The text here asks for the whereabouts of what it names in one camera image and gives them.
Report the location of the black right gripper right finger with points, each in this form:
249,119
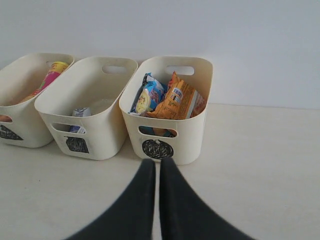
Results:
184,215

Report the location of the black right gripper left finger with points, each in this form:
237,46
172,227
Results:
131,216

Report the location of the orange noodle packet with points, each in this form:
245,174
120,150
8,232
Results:
182,101

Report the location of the white blue milk carton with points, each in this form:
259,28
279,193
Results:
79,112

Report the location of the blue noodle packet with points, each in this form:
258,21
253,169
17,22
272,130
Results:
150,94

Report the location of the pink Lays chips can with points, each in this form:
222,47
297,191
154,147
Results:
56,69

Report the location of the right cream plastic bin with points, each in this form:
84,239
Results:
186,146

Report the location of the cream plastic bin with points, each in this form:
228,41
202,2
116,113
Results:
17,81
93,82
186,146

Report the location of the middle cream plastic bin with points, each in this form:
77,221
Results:
93,82

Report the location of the left cream plastic bin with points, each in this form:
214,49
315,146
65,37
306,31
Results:
17,81

